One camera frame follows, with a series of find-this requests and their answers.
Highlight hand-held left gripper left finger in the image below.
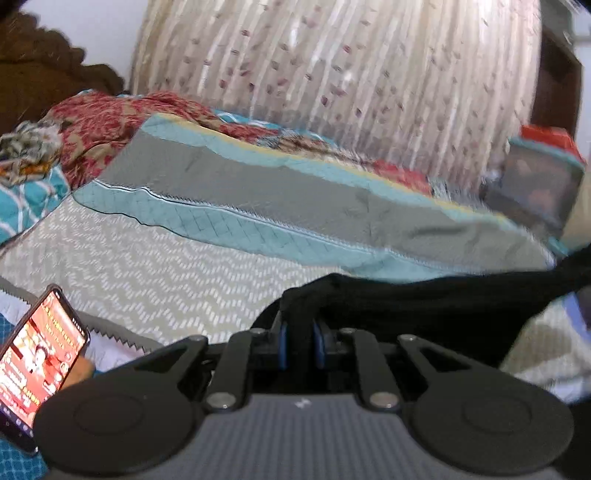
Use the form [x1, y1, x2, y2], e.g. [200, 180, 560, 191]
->
[122, 314, 290, 411]

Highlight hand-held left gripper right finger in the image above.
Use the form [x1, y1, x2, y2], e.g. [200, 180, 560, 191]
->
[311, 319, 468, 411]

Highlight black pants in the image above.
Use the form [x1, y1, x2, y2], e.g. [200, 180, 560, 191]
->
[256, 251, 591, 370]

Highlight patterned teal grey bedsheet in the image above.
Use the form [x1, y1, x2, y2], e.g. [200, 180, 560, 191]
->
[0, 113, 591, 480]

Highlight smartphone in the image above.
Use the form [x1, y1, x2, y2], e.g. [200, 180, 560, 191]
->
[0, 284, 90, 455]

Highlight beige floral curtain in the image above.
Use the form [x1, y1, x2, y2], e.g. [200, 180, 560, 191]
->
[129, 0, 543, 204]

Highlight red floral cloth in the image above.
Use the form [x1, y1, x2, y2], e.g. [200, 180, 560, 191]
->
[46, 90, 435, 197]

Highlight teal white lattice pillow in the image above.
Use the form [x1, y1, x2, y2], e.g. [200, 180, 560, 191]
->
[0, 164, 72, 245]

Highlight green white patterned cloth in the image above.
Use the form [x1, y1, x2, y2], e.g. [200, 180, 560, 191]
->
[0, 120, 63, 185]

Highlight carved wooden headboard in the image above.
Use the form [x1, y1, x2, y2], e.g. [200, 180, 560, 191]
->
[0, 9, 125, 134]

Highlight dark wooden cabinet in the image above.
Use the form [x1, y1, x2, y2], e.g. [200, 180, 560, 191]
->
[531, 18, 585, 139]

